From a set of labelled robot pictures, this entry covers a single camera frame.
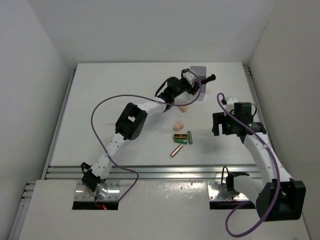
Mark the beige makeup sponge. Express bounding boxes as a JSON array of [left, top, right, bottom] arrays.
[[178, 106, 189, 113], [173, 121, 185, 131]]

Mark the lower beige makeup sponge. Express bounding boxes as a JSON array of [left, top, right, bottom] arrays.
[[173, 121, 185, 131]]

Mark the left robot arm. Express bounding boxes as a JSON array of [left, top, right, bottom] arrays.
[[80, 71, 206, 193]]

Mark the black gold lipstick case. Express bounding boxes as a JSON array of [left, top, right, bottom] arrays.
[[173, 133, 189, 140]]

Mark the upper beige makeup sponge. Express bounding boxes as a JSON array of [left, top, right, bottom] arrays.
[[178, 106, 189, 113]]

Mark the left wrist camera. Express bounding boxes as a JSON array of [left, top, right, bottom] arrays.
[[181, 69, 197, 85]]

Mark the rose gold lipstick tube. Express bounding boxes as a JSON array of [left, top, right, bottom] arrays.
[[170, 144, 184, 158]]

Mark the black round makeup brush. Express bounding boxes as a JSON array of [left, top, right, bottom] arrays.
[[201, 74, 216, 85]]

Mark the white divided organizer box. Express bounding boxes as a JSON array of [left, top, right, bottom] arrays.
[[186, 65, 207, 102]]

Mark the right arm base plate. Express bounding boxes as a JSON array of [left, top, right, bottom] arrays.
[[207, 181, 249, 202]]

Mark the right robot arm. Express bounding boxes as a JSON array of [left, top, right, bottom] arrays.
[[212, 97, 306, 222]]

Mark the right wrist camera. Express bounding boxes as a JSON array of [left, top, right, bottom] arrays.
[[223, 97, 238, 112]]

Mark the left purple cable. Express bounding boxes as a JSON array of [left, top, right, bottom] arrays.
[[90, 71, 202, 205]]

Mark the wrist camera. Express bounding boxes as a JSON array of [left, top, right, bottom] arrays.
[[223, 97, 238, 112], [181, 69, 197, 85]]

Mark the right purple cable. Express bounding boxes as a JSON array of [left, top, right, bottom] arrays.
[[216, 92, 281, 237]]

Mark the purple cable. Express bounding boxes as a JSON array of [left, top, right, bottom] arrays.
[[90, 71, 202, 205], [216, 92, 281, 237]]

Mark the green tube lying flat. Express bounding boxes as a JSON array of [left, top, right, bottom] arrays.
[[173, 138, 188, 145]]

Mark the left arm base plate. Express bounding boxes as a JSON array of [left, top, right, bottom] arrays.
[[74, 181, 120, 202]]

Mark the green tube side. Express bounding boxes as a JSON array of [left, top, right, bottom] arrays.
[[187, 131, 193, 145]]

